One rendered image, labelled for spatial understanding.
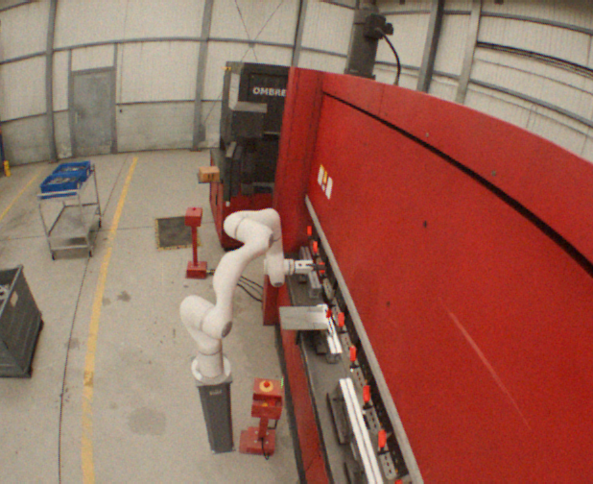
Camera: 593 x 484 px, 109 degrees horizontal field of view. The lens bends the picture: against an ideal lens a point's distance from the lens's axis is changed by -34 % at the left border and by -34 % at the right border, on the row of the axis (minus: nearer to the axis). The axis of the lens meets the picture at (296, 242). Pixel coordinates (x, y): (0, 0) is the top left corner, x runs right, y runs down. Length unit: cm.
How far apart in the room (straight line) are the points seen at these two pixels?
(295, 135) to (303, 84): 36
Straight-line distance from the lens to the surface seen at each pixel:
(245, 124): 231
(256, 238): 122
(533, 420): 68
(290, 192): 232
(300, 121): 218
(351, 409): 157
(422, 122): 96
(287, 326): 179
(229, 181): 241
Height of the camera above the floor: 230
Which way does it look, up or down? 31 degrees down
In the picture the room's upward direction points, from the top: 9 degrees clockwise
